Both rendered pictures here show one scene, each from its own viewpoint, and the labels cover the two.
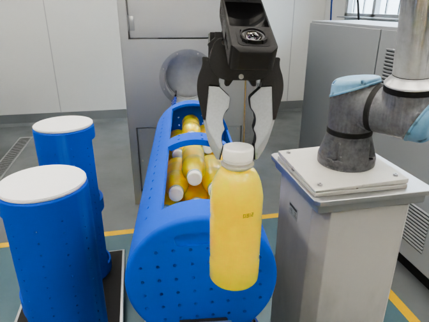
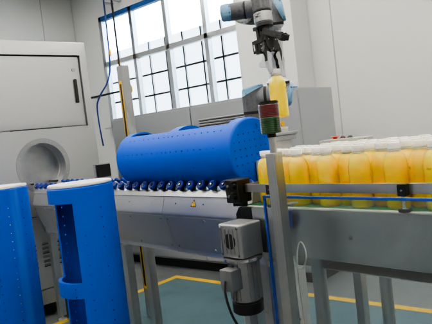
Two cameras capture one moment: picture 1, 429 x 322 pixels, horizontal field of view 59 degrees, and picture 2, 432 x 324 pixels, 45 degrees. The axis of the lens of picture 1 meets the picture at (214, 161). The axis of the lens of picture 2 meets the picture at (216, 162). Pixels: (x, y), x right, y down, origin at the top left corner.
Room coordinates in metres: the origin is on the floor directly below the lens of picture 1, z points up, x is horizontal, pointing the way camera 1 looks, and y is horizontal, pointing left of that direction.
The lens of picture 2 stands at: (-1.07, 1.46, 1.17)
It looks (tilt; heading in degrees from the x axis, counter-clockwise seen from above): 3 degrees down; 323
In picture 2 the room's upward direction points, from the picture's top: 7 degrees counter-clockwise
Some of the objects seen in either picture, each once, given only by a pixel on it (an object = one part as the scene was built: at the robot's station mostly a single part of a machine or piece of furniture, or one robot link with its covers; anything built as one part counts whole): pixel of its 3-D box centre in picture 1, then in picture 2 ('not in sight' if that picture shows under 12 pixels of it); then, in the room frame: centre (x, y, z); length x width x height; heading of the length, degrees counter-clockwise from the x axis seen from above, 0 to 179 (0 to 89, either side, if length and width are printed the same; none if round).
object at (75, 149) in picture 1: (76, 203); (9, 270); (1.78, 0.74, 0.59); 0.28 x 0.28 x 0.88
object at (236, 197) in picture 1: (235, 221); (278, 95); (0.43, -0.03, 1.30); 0.07 x 0.07 x 0.18
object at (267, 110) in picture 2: not in sight; (269, 110); (0.10, 0.35, 1.23); 0.06 x 0.06 x 0.04
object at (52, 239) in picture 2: not in sight; (57, 276); (2.53, 0.25, 0.31); 0.06 x 0.06 x 0.63; 4
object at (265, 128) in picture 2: not in sight; (270, 125); (0.10, 0.35, 1.18); 0.06 x 0.06 x 0.05
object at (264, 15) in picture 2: not in sight; (262, 18); (0.47, -0.03, 1.62); 0.08 x 0.08 x 0.05
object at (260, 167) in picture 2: not in sight; (267, 178); (0.38, 0.13, 0.99); 0.07 x 0.07 x 0.18
